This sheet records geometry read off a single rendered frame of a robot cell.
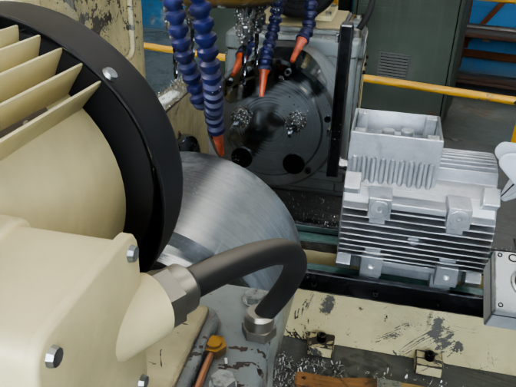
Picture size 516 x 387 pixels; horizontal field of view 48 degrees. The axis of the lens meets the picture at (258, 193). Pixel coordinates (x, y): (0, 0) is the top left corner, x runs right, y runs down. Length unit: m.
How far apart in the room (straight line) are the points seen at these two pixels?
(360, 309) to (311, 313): 0.08
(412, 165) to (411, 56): 3.25
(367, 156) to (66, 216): 0.58
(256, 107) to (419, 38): 2.99
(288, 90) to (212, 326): 0.71
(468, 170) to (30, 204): 0.66
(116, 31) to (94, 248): 0.79
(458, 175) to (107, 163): 0.59
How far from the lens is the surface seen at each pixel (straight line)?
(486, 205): 0.79
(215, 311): 0.40
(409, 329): 0.91
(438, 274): 0.82
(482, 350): 0.93
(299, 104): 1.04
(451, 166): 0.82
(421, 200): 0.80
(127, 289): 0.21
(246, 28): 0.76
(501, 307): 0.65
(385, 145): 0.78
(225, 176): 0.60
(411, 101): 4.09
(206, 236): 0.51
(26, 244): 0.21
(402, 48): 4.02
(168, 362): 0.35
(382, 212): 0.77
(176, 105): 0.86
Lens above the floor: 1.42
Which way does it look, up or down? 27 degrees down
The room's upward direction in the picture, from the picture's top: 2 degrees clockwise
